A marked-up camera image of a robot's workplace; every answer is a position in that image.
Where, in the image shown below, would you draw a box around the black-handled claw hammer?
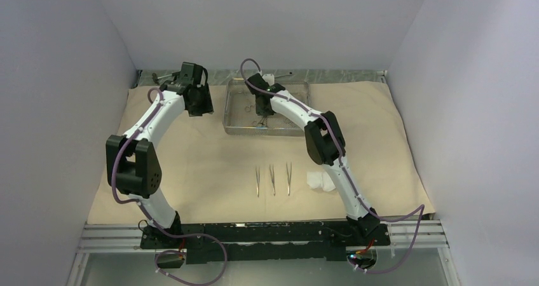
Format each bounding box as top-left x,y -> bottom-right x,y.
151,72 -> 179,85

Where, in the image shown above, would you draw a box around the silver forceps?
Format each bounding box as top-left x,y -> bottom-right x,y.
269,164 -> 276,196
286,162 -> 292,196
255,166 -> 261,197

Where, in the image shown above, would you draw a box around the white gauze pad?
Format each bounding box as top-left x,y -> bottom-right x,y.
321,174 -> 336,192
306,172 -> 324,189

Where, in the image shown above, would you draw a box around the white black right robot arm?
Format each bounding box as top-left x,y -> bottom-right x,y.
244,73 -> 380,245

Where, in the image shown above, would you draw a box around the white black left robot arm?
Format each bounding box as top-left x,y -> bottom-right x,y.
106,62 -> 214,248

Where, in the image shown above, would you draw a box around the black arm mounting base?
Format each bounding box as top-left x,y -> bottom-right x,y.
140,221 -> 391,264

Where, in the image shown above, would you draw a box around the silver surgical scissors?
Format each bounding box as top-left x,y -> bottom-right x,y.
243,92 -> 256,113

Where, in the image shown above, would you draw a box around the metal mesh instrument tray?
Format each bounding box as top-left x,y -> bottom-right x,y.
222,78 -> 304,137

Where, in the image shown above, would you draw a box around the silver ratchet wrench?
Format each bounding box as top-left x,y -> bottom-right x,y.
274,72 -> 294,79

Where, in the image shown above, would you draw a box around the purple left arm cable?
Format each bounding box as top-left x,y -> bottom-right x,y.
110,86 -> 228,286

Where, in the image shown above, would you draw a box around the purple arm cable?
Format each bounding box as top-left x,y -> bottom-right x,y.
110,86 -> 228,286
240,58 -> 426,276

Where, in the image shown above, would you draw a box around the aluminium rail frame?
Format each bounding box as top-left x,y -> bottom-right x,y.
67,220 -> 460,285

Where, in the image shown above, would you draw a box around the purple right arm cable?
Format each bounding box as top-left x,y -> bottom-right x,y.
240,58 -> 426,276

